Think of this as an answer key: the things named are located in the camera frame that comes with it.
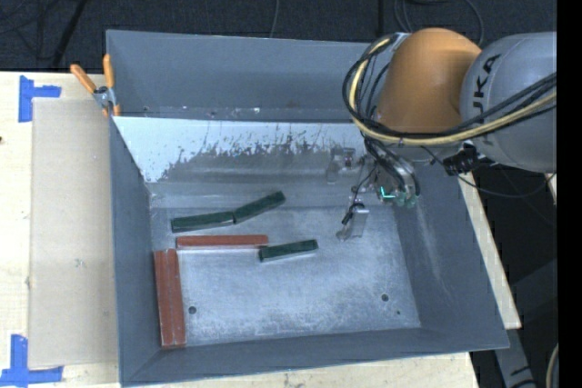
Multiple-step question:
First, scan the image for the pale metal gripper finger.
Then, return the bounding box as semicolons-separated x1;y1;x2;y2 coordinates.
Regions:
326;147;357;185
336;204;371;243

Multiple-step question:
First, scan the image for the dark green flat block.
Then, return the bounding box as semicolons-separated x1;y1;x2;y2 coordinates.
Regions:
257;239;320;264
232;190;287;224
170;211;237;234

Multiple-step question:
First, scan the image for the grey metal bin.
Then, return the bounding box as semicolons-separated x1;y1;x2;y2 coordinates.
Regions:
105;29;511;387

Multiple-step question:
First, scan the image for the red-brown flat block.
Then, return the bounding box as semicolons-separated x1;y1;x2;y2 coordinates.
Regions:
152;249;176;349
176;234;270;251
165;247;188;348

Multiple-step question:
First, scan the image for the pale wood flat board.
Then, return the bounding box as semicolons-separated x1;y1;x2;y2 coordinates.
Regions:
26;97;120;370

